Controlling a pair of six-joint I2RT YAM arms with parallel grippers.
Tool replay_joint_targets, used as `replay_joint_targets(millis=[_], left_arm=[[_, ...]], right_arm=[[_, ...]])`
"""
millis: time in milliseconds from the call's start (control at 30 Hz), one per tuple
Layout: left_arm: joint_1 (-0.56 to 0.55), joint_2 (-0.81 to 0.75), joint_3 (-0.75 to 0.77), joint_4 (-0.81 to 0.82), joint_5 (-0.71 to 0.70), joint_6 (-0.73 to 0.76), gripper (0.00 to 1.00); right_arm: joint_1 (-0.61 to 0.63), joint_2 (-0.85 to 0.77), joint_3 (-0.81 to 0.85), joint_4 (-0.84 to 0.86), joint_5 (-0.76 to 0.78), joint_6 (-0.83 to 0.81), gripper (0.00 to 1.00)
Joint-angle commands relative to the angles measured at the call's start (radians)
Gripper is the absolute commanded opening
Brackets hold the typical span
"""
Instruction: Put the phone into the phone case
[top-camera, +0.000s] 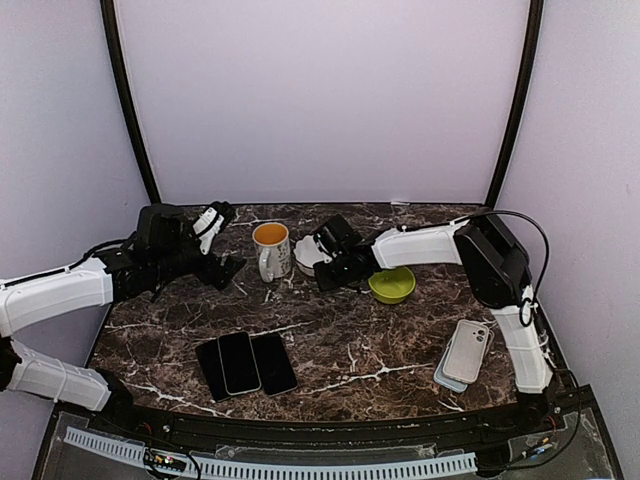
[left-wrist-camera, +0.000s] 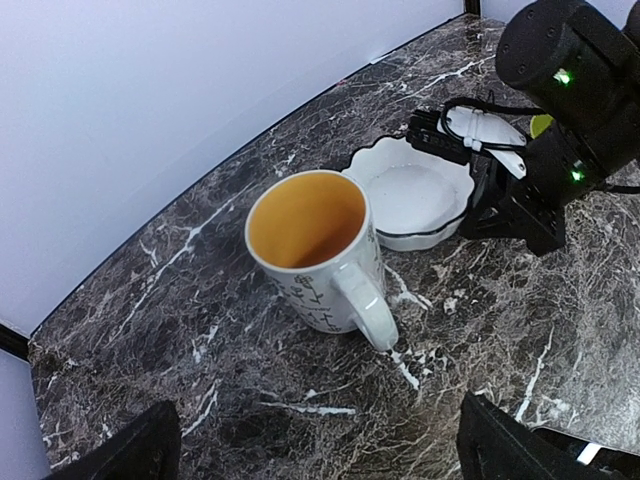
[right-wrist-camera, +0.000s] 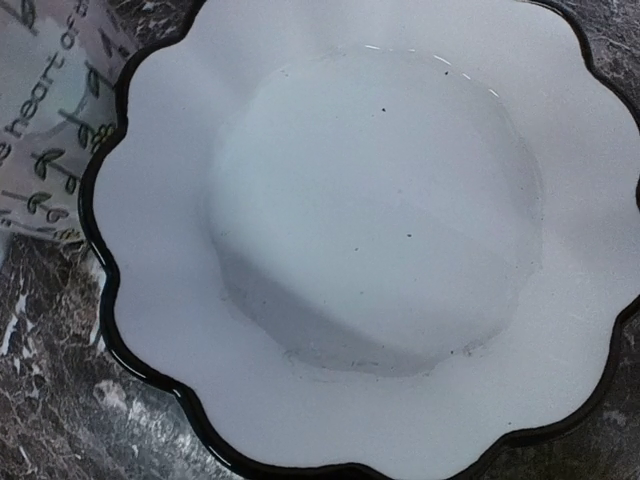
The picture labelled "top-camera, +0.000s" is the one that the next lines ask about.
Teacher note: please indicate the small circuit board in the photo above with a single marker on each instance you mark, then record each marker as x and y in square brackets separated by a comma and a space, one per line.
[164, 462]

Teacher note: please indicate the white floral mug orange inside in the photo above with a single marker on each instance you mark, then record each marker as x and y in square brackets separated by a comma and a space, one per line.
[273, 249]

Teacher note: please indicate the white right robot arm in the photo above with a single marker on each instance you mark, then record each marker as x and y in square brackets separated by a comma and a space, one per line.
[496, 265]

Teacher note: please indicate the black left frame post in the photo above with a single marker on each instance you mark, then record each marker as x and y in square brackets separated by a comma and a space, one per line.
[122, 84]

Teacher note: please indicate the black phone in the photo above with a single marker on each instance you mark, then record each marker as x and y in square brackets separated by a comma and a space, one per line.
[273, 364]
[208, 356]

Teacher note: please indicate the clear magsafe phone case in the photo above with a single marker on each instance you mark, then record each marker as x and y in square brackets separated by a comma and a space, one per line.
[489, 340]

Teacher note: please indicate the light blue phone case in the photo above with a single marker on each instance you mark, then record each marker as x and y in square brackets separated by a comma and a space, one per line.
[445, 381]

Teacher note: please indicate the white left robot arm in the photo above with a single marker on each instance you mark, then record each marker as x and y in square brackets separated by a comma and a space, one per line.
[165, 246]

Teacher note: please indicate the black right frame post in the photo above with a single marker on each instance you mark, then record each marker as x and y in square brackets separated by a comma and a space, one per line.
[521, 89]

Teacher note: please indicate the beige phone case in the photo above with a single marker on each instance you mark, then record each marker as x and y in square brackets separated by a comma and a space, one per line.
[466, 351]

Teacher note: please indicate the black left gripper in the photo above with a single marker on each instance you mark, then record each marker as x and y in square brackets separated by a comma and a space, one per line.
[208, 276]

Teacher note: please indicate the white scalloped dish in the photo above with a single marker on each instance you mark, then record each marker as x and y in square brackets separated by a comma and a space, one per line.
[307, 254]

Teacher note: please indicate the black frame post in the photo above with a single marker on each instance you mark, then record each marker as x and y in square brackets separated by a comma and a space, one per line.
[122, 84]
[521, 89]

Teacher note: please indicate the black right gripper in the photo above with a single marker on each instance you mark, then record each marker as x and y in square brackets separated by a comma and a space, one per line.
[326, 282]

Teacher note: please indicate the silver-edged phone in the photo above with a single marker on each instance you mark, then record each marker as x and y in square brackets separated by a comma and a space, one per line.
[238, 363]

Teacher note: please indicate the lime green bowl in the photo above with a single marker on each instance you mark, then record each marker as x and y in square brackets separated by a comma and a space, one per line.
[392, 286]

